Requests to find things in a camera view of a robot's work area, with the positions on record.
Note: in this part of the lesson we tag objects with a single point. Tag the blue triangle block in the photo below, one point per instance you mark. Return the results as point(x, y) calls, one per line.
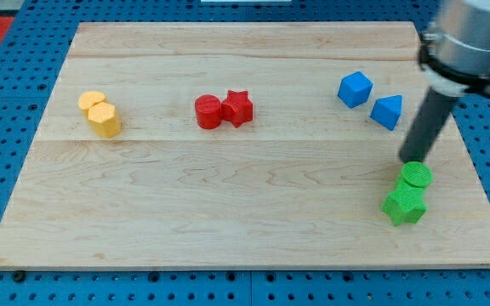
point(387, 111)

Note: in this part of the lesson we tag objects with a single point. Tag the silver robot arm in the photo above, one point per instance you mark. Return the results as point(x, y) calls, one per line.
point(455, 49)

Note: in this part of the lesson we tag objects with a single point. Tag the blue cube block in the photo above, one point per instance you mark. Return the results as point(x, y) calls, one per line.
point(354, 89)

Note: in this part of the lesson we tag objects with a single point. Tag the light wooden board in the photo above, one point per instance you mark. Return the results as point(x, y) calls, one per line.
point(300, 187)

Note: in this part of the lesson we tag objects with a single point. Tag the red star block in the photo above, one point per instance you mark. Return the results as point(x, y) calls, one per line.
point(237, 108)

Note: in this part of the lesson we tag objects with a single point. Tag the red cylinder block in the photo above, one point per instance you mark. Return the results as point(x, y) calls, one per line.
point(208, 111)

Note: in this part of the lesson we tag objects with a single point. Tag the yellow hexagon block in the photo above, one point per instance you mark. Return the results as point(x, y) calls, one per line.
point(104, 120)

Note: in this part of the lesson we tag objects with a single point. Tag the yellow cylinder block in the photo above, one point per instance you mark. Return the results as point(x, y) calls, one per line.
point(89, 99)

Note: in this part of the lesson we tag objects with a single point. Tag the green star block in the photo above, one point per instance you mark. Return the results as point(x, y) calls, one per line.
point(405, 204)

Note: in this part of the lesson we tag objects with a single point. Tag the green cylinder block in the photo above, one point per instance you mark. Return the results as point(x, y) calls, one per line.
point(417, 174)

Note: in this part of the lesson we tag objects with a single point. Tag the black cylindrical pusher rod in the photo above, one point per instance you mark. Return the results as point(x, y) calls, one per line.
point(426, 126)

